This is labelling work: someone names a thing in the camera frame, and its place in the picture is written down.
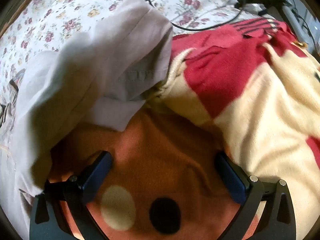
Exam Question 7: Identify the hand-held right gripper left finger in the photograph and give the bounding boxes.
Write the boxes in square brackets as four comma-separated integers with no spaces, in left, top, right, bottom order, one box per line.
[29,151,112,240]

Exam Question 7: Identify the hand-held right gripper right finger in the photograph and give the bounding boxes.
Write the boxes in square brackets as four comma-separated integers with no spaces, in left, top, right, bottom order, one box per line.
[214,152,297,240]

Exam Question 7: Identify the beige jacket with striped collar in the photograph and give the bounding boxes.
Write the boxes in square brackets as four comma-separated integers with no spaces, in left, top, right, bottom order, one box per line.
[0,0,173,240]

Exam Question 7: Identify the red cream orange printed blanket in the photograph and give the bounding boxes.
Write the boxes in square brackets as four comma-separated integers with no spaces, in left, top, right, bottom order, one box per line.
[47,17,320,240]

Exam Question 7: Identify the grey striped cloth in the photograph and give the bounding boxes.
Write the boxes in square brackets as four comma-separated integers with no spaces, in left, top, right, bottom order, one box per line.
[0,72,25,130]

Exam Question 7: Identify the grey metal pole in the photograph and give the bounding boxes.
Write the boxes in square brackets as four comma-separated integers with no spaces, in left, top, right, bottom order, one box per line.
[281,5,309,44]

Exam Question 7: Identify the floral bed sheet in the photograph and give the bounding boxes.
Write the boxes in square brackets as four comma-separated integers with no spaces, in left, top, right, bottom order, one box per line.
[0,0,300,110]

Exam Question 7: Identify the black cable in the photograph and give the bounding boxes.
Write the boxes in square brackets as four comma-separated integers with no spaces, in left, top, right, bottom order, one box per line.
[147,0,250,30]

